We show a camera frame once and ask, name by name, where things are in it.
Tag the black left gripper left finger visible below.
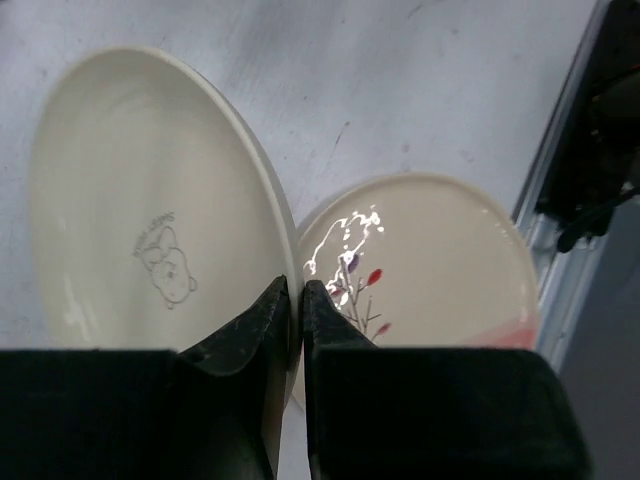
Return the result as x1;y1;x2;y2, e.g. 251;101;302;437
1;277;290;479

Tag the cream bear plate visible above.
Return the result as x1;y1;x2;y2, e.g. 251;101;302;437
28;45;304;441

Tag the aluminium front rail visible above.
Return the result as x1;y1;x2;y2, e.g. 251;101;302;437
513;1;637;370

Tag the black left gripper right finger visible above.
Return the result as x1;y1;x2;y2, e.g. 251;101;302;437
302;280;593;479

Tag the cream and pink branch plate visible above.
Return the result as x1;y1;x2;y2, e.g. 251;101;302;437
289;172;541;411

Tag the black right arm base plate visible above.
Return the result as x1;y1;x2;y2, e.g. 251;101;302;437
535;1;639;253

